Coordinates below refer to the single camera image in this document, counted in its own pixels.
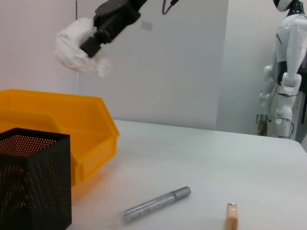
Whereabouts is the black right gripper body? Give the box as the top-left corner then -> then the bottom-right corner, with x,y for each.
94,0 -> 147,36

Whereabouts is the yellow plastic bin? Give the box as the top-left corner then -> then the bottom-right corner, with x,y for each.
0,88 -> 120,196

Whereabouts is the white paper ball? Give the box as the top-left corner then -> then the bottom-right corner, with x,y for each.
54,17 -> 113,77

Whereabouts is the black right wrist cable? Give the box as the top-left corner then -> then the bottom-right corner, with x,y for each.
162,0 -> 179,15

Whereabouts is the black mesh pen holder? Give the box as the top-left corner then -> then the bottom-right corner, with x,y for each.
0,127 -> 72,230

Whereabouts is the silver glitter pen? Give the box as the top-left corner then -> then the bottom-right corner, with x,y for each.
122,186 -> 192,225

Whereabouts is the small wooden stamp block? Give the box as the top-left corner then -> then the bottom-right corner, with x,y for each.
225,202 -> 238,230

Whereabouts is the white humanoid robot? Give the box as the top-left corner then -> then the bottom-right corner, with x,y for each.
258,0 -> 307,139

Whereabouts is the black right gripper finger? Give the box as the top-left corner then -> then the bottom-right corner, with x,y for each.
80,27 -> 120,58

